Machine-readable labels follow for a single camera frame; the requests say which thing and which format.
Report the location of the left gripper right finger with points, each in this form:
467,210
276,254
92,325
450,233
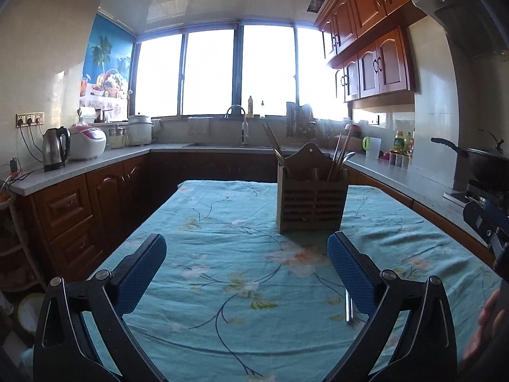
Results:
427,348

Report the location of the metal spoon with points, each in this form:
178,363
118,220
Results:
346,157

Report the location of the wooden utensil holder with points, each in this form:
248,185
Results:
306,200

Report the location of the chrome kitchen faucet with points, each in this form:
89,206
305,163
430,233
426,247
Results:
237,113

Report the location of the white red rice cooker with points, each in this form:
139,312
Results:
86,142

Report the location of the upper wooden wall cabinets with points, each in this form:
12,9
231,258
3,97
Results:
366,45

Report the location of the yellow dish soap bottle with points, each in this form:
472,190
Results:
250,113

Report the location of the kitchen window frame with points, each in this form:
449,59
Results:
204,72

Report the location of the range hood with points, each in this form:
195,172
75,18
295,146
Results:
478,27

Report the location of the kitchen sink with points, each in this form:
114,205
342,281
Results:
219,145

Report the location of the white round cooker pot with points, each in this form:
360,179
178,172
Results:
139,130

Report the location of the white pitcher green handle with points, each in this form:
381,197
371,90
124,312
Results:
372,147

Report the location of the person's right hand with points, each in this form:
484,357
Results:
487,313

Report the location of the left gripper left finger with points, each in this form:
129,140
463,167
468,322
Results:
63,348

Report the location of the pink stacked bowls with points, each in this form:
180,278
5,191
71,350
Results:
355,140

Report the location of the gas stove top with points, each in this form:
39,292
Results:
482,199

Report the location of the green label drink bottle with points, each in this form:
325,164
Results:
399,142

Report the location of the black wok with handle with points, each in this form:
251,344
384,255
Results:
488,165

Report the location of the steel electric kettle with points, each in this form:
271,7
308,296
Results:
56,144

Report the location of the tropical fruit window poster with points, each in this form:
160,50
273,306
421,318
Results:
106,71

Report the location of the seasoning jars set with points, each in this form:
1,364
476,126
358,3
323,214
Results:
401,160

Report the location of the wall power outlet strip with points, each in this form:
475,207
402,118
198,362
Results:
28,119

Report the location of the chopstick standing in holder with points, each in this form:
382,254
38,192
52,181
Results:
272,138

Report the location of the teal floral tablecloth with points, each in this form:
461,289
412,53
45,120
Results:
236,300

